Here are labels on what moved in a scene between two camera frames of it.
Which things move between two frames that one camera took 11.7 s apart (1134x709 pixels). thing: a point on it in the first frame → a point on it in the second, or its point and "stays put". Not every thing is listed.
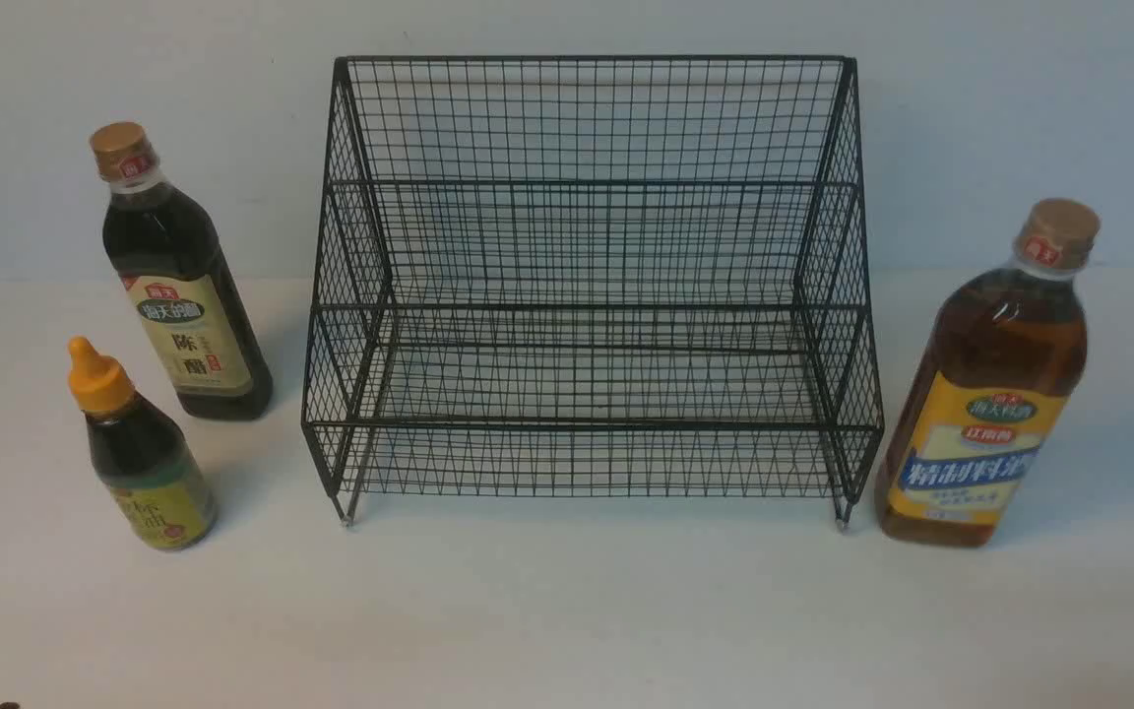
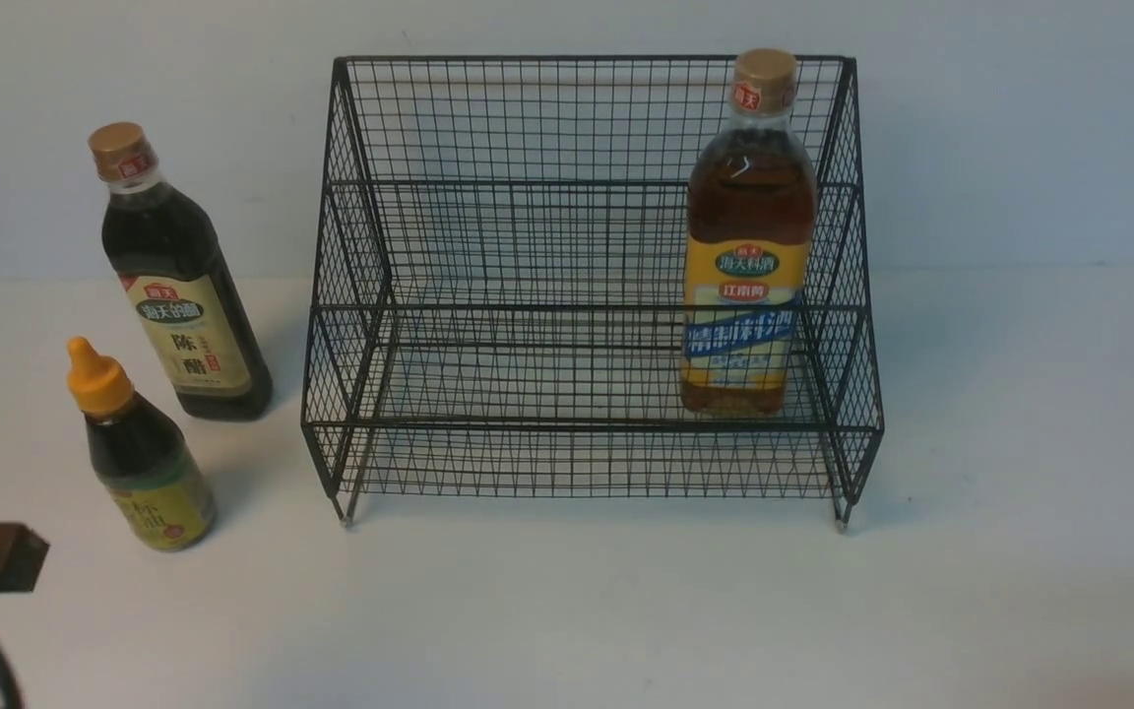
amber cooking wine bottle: [989, 385] → [750, 263]
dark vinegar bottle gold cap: [176, 266] stays put
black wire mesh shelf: [594, 278] stays put
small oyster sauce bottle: [153, 475] stays put
